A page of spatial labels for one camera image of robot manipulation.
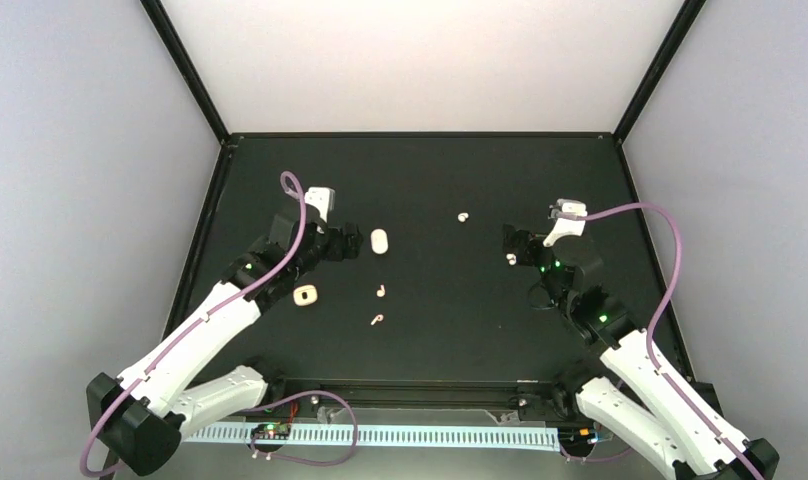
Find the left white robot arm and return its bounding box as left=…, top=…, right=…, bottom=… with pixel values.
left=86, top=207, right=364, bottom=476

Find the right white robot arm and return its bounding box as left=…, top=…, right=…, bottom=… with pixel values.
left=502, top=224, right=780, bottom=479

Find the beige square charging case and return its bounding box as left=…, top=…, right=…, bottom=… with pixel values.
left=293, top=284, right=319, bottom=307

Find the small circuit board right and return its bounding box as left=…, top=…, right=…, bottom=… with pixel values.
left=558, top=428, right=600, bottom=444

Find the small circuit board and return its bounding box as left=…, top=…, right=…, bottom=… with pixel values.
left=250, top=422, right=292, bottom=443
left=558, top=428, right=600, bottom=444

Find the small circuit board left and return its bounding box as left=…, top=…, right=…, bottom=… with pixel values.
left=250, top=422, right=292, bottom=443

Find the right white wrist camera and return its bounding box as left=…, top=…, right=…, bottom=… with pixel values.
left=542, top=198, right=587, bottom=248

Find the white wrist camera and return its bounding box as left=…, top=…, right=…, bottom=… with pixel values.
left=542, top=198, right=587, bottom=248
left=304, top=187, right=336, bottom=224

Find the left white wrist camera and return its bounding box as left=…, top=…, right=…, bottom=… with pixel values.
left=304, top=187, right=336, bottom=224

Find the black front rail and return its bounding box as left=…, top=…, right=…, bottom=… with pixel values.
left=276, top=378, right=555, bottom=409

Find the purple cable front right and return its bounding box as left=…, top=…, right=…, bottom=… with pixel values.
left=558, top=442, right=634, bottom=465

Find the white perforated cable tray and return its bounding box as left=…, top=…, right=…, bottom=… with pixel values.
left=187, top=422, right=560, bottom=452

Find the purple cable front left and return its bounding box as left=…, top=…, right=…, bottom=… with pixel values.
left=248, top=390, right=360, bottom=469

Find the left black frame post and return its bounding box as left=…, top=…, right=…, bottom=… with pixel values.
left=140, top=0, right=230, bottom=144

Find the black frame post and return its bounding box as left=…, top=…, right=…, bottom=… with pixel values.
left=613, top=0, right=706, bottom=145
left=140, top=0, right=230, bottom=144

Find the right black frame post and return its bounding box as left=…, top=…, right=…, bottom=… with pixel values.
left=613, top=0, right=706, bottom=145

